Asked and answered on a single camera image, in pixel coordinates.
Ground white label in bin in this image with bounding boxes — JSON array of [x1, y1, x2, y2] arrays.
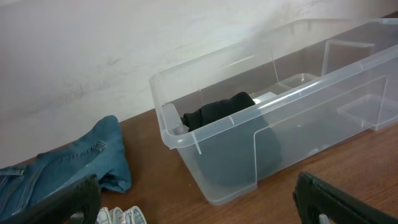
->
[[250, 91, 276, 104]]

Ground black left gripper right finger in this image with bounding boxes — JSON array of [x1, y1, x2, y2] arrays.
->
[[293, 172, 397, 224]]

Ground dark blue folded jeans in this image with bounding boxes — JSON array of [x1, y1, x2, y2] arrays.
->
[[1, 115, 132, 220]]

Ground black garment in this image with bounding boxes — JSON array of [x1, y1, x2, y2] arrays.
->
[[181, 92, 282, 187]]

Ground clear plastic storage bin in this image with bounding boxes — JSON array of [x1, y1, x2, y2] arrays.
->
[[150, 18, 397, 205]]

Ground light blue folded jeans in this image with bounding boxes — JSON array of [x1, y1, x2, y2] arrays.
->
[[95, 206, 147, 224]]

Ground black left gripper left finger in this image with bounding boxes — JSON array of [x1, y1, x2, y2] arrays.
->
[[2, 175, 101, 224]]

